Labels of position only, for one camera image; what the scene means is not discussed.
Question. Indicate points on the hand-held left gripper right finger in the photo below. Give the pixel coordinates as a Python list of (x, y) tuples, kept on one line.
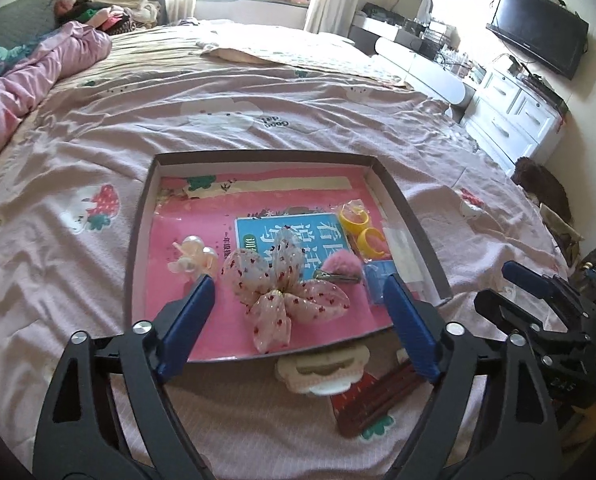
[(410, 325)]

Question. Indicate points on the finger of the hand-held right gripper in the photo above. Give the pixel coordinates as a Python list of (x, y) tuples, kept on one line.
[(493, 305), (525, 274)]

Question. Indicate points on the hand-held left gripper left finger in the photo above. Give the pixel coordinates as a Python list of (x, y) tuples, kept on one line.
[(188, 325)]

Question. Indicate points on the blue packet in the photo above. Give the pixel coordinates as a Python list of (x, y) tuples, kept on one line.
[(375, 280)]

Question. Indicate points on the pearl white hair claw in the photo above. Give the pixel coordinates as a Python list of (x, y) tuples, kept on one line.
[(193, 255)]

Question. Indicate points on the dark cardboard box pink lining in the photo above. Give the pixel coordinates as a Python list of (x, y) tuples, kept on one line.
[(178, 240)]

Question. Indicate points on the polka-dot bow hair clip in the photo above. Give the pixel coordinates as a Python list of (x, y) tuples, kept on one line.
[(273, 305)]

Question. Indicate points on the pink pompom hair clip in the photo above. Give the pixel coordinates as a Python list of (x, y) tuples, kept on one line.
[(345, 266)]

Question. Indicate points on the yellow hair rings packet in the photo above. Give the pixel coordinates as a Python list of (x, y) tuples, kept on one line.
[(363, 245)]

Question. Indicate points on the beige bag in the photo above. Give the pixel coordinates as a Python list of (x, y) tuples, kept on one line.
[(560, 230)]

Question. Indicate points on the brown plush toy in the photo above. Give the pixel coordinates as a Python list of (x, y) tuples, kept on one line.
[(543, 187)]

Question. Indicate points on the brown hair clip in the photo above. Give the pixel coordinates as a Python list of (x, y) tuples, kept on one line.
[(373, 405)]

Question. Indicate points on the cream scalloped hair claw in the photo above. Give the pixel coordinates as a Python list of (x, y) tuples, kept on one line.
[(288, 367)]

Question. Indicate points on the pink printed bed sheet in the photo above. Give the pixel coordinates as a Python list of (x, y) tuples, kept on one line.
[(78, 260)]

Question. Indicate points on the white drawer dresser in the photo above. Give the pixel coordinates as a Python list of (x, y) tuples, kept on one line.
[(513, 115)]

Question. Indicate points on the clear cosmetics organizer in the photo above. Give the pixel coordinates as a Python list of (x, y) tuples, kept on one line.
[(458, 60)]

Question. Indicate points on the white rounded dressing table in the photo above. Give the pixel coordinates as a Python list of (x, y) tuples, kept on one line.
[(423, 72)]

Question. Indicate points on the black flat television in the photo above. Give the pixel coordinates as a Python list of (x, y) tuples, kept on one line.
[(538, 30)]

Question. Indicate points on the black and white desk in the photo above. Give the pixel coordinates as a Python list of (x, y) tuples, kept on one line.
[(388, 27)]

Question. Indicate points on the beige folded blanket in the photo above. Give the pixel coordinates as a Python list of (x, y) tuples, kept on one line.
[(303, 57)]

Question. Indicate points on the heart-shaped mirror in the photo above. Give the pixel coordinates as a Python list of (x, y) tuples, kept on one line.
[(418, 5)]

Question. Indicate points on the pink floral quilt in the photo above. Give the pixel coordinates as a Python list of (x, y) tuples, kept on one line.
[(28, 75)]

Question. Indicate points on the pile of clothes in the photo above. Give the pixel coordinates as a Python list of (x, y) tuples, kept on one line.
[(128, 10)]

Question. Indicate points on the grey pillow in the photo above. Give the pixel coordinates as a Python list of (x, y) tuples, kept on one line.
[(23, 15)]

